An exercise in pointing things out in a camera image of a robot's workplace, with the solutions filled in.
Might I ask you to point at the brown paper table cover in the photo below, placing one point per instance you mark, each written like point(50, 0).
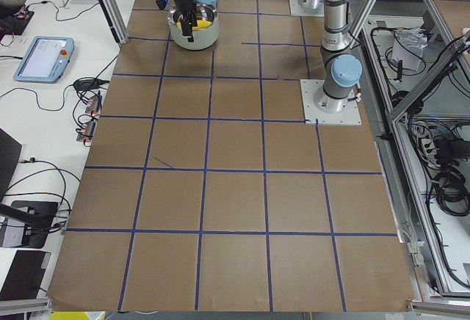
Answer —
point(199, 194)

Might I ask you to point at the black camera stand base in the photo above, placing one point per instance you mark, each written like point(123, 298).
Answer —
point(27, 223)

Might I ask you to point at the yellow corn cob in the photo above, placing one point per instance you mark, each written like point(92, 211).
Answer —
point(199, 25)

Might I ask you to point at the near teach pendant tablet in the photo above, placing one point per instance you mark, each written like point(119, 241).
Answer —
point(45, 60)

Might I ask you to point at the pale green cooking pot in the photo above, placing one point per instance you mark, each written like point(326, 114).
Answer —
point(205, 31)

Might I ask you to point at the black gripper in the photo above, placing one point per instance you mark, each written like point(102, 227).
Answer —
point(183, 5)

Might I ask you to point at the aluminium frame post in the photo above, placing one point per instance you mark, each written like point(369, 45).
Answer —
point(115, 21)

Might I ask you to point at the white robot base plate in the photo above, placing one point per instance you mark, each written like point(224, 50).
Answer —
point(319, 109)

